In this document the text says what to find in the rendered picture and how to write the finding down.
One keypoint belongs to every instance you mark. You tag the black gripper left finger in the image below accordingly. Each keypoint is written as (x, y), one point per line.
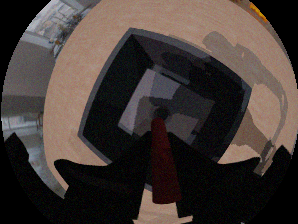
(123, 180)

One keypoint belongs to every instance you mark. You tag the black open box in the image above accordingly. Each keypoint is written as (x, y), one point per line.
(138, 50)

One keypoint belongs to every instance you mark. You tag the grey square plate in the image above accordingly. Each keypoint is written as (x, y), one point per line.
(154, 92)

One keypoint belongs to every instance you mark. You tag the dark red peg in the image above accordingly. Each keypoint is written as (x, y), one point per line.
(165, 188)

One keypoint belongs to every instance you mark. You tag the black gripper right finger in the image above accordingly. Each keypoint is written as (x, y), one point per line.
(199, 177)

